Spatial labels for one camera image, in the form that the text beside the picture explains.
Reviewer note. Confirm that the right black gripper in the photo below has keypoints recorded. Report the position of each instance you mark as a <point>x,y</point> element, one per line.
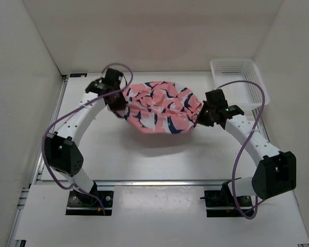
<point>201,119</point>

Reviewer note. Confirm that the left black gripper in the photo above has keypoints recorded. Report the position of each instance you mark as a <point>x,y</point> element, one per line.
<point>120,106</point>

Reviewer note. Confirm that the pink shark print shorts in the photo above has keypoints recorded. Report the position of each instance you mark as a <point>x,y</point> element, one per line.
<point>160,107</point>

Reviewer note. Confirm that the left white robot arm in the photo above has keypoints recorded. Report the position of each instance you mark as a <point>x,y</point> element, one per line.
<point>60,144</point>

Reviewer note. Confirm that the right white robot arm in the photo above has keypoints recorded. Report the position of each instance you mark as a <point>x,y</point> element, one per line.
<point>275,171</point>

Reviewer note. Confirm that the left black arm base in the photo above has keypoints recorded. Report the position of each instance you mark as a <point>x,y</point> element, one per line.
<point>79,204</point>

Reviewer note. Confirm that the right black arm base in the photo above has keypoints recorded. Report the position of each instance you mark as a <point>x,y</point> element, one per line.
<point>220,203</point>

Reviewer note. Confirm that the white plastic basket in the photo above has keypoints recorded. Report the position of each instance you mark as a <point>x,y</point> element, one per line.
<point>239,78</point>

